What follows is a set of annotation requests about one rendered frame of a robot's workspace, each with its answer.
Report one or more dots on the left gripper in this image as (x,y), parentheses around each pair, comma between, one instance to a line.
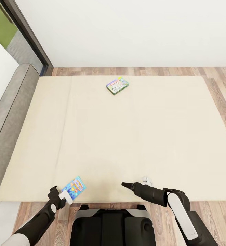
(54,194)

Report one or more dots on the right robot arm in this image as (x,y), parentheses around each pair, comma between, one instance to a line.
(193,230)

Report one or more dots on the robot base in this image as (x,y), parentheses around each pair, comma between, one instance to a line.
(112,227)

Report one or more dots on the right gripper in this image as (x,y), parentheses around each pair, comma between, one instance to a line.
(143,191)

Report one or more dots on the bed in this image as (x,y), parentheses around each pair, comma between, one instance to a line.
(55,128)

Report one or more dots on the board game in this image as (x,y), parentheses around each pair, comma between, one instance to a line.
(75,187)
(117,85)

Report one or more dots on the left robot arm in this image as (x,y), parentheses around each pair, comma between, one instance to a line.
(32,230)

